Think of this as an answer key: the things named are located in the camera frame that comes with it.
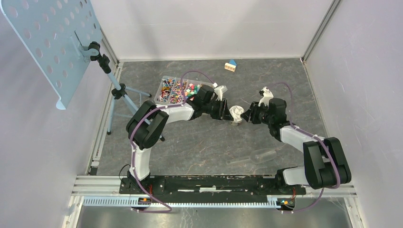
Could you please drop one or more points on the light blue tripod stand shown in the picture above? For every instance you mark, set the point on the light blue tripod stand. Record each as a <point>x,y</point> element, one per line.
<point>122,94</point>

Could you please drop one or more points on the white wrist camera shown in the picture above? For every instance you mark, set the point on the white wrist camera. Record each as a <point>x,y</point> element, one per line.
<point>219,91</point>
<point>266,96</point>

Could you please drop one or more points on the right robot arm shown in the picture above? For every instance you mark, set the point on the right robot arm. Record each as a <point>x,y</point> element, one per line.
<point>325,164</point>

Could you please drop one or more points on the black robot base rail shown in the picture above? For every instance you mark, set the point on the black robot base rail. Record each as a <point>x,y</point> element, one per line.
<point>210,189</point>

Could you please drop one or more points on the clear compartment candy box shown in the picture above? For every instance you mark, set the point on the clear compartment candy box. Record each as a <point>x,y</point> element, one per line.
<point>170,92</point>

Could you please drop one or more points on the round jar lid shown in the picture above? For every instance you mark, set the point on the round jar lid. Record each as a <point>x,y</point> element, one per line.
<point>236,111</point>

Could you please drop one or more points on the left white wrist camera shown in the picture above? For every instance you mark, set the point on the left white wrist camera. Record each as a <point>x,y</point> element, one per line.
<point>219,91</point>

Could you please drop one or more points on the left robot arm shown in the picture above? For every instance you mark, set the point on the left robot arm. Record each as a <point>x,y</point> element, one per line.
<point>146,126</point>

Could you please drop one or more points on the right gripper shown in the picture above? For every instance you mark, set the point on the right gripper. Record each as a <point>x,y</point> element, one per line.
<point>250,115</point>

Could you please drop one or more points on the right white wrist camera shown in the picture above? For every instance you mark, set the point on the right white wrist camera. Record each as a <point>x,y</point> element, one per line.
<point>266,96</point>

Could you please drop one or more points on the clear round plastic jar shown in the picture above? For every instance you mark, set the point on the clear round plastic jar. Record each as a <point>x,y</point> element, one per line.
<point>236,122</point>

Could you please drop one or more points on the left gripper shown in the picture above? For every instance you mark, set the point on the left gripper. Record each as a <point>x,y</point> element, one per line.
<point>223,113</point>

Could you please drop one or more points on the clear plastic scoop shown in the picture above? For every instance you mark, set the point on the clear plastic scoop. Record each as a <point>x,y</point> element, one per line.
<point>255,157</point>

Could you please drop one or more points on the toy block house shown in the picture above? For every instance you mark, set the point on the toy block house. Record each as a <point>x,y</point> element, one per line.
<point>231,65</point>

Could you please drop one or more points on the light blue perforated board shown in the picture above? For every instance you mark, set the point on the light blue perforated board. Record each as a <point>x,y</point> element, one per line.
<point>57,34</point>

